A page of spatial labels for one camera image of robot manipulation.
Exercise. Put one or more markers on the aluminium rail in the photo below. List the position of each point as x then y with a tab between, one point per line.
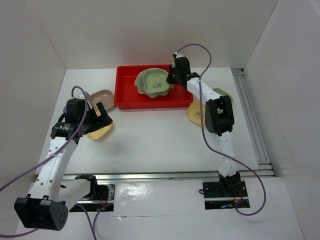
157	176
265	168

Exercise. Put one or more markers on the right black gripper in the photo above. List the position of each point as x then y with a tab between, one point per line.
169	80

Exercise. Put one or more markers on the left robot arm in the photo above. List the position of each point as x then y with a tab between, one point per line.
48	202

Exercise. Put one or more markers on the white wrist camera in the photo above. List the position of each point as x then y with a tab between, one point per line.
177	55
82	96

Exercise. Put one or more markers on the yellow square plate right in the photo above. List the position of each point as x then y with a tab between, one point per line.
193	112

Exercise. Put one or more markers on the aluminium rail front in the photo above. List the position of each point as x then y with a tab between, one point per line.
157	176

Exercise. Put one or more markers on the yellow square plate left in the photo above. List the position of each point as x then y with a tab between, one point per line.
95	135

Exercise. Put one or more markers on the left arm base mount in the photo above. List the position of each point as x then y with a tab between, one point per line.
93	196

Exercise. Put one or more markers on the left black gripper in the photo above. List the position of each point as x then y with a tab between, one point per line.
100	121

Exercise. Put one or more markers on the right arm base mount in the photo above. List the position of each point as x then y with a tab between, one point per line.
217	199

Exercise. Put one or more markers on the green square plate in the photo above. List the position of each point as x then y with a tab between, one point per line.
155	80
223	92

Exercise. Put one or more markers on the large green scalloped bowl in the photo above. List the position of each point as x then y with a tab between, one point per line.
141	90

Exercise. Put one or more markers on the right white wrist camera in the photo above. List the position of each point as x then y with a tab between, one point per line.
177	55

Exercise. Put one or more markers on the brown square plate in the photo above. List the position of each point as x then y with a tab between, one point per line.
104	96

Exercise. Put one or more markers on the aluminium rail right side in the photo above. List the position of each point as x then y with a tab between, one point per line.
265	168

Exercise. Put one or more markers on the yellow square plate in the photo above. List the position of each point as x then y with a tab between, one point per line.
95	135
193	112

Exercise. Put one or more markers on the red plastic bin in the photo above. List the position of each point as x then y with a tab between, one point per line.
127	97

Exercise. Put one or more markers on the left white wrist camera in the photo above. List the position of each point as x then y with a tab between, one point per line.
82	96

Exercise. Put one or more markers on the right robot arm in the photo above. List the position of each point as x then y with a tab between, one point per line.
216	116

